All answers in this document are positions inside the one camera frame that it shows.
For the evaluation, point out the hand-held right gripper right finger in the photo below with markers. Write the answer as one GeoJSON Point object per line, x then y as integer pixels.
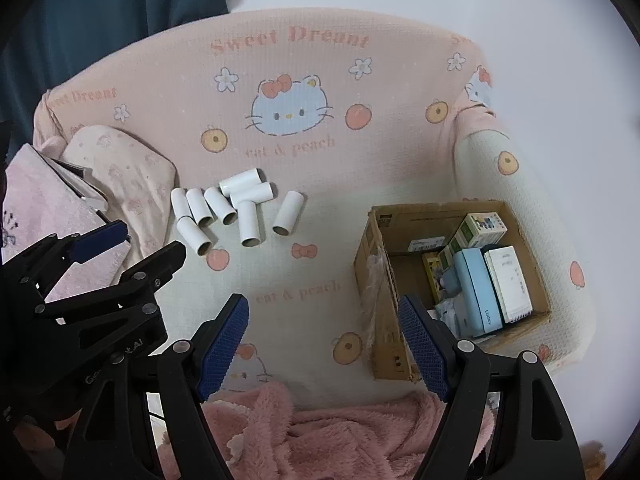
{"type": "Point", "coordinates": [422, 347]}

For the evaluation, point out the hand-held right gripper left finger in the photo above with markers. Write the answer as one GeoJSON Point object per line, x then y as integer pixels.
{"type": "Point", "coordinates": [222, 347]}

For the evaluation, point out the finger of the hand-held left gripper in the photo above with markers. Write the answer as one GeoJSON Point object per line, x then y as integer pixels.
{"type": "Point", "coordinates": [155, 265]}
{"type": "Point", "coordinates": [100, 240]}

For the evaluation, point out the pile of white tubes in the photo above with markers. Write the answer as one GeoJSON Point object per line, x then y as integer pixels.
{"type": "Point", "coordinates": [247, 220]}

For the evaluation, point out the brown cardboard box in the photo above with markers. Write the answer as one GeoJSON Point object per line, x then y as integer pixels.
{"type": "Point", "coordinates": [372, 255]}

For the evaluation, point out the white printed packet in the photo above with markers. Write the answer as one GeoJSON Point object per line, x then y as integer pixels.
{"type": "Point", "coordinates": [450, 315]}

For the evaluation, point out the pink embroidered cloth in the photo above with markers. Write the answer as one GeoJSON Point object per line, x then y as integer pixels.
{"type": "Point", "coordinates": [35, 210]}

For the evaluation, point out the clear plastic film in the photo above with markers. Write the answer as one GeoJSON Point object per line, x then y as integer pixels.
{"type": "Point", "coordinates": [376, 285]}

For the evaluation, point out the yellow small box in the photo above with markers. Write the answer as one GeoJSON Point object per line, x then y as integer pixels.
{"type": "Point", "coordinates": [432, 270]}

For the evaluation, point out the light blue case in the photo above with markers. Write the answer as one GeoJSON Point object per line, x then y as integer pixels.
{"type": "Point", "coordinates": [475, 285]}

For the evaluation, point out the white flat box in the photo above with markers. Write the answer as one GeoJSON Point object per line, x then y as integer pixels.
{"type": "Point", "coordinates": [507, 280]}

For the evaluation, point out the pink fluffy blanket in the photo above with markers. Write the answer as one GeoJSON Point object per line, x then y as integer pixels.
{"type": "Point", "coordinates": [300, 435]}

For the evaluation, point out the green and white carton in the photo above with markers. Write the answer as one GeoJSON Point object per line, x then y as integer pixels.
{"type": "Point", "coordinates": [480, 227]}

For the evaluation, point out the pink Hello Kitty blanket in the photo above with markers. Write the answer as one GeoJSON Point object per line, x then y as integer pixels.
{"type": "Point", "coordinates": [350, 160]}

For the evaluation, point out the teal curtain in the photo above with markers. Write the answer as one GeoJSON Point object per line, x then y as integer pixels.
{"type": "Point", "coordinates": [100, 10]}

